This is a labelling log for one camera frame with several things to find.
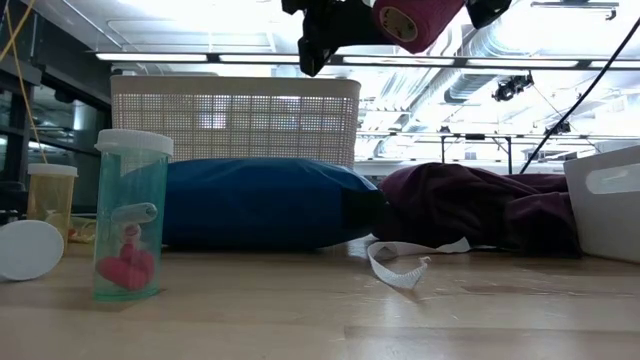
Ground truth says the white plastic laundry basket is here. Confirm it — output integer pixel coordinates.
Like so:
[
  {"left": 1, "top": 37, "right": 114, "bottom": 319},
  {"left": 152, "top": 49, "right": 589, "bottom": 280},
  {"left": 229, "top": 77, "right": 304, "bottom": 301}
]
[{"left": 109, "top": 74, "right": 362, "bottom": 179}]

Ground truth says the pink bandage roll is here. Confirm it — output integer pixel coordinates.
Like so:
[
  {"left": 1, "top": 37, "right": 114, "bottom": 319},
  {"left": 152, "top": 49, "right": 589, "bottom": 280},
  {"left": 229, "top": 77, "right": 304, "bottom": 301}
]
[{"left": 371, "top": 0, "right": 467, "bottom": 55}]

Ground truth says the white webbing strap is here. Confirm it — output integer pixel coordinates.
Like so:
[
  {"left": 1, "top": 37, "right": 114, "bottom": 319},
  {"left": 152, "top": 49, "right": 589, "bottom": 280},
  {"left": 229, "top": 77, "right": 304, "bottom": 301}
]
[{"left": 366, "top": 236, "right": 472, "bottom": 291}]

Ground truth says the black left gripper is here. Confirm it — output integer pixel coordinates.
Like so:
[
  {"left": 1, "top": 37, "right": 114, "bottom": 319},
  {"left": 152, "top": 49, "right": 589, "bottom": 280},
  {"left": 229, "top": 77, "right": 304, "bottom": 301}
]
[{"left": 281, "top": 0, "right": 389, "bottom": 78}]

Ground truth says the amber pill bottle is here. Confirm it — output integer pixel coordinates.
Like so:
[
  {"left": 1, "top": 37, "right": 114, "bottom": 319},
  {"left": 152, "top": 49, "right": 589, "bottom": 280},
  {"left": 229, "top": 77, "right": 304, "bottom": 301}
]
[{"left": 26, "top": 162, "right": 79, "bottom": 251}]

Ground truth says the white plastic bin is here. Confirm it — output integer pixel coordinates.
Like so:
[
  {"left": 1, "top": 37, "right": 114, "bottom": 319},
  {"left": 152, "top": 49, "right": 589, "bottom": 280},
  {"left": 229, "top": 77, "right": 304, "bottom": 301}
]
[{"left": 563, "top": 144, "right": 640, "bottom": 265}]

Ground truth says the thin black hanging cable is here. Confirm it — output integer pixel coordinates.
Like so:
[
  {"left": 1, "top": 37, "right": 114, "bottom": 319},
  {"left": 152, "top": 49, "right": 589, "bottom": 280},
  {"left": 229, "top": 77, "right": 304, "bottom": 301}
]
[{"left": 519, "top": 17, "right": 640, "bottom": 175}]

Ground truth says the blue first aid bag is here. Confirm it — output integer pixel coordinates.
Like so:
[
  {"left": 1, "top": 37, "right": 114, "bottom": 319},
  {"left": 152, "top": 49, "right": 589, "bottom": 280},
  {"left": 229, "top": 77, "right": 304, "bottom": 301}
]
[{"left": 160, "top": 157, "right": 389, "bottom": 251}]

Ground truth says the teal bottle with red heart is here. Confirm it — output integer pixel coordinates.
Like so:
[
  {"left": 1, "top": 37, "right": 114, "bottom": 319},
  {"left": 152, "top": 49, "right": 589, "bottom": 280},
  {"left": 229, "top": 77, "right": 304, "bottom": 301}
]
[{"left": 93, "top": 128, "right": 175, "bottom": 303}]

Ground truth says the dark glass partition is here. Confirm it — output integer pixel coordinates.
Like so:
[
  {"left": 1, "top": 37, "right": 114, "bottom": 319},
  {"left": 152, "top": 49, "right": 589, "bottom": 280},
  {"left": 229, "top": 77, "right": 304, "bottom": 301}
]
[{"left": 0, "top": 0, "right": 112, "bottom": 226}]

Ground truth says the purple cloth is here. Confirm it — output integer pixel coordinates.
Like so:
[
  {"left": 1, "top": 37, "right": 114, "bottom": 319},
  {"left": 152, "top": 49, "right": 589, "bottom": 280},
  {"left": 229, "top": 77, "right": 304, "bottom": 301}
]
[{"left": 372, "top": 161, "right": 584, "bottom": 257}]

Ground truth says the overhead light bar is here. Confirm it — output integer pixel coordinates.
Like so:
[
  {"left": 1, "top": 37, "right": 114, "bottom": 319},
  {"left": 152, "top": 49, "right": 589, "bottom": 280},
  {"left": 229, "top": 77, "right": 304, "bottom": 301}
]
[{"left": 94, "top": 51, "right": 640, "bottom": 70}]

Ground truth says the black overhead camera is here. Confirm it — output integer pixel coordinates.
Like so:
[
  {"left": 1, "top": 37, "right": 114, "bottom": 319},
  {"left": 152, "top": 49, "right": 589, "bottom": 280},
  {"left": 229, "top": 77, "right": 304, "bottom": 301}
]
[{"left": 492, "top": 71, "right": 535, "bottom": 104}]

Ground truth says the yellow cable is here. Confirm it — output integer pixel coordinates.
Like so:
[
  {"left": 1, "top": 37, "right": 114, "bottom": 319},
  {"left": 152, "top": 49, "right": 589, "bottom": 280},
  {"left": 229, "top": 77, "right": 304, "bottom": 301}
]
[{"left": 0, "top": 0, "right": 49, "bottom": 166}]

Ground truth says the folding table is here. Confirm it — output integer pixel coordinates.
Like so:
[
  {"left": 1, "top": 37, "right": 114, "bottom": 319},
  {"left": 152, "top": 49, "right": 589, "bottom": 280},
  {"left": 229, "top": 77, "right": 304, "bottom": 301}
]
[{"left": 438, "top": 131, "right": 514, "bottom": 175}]

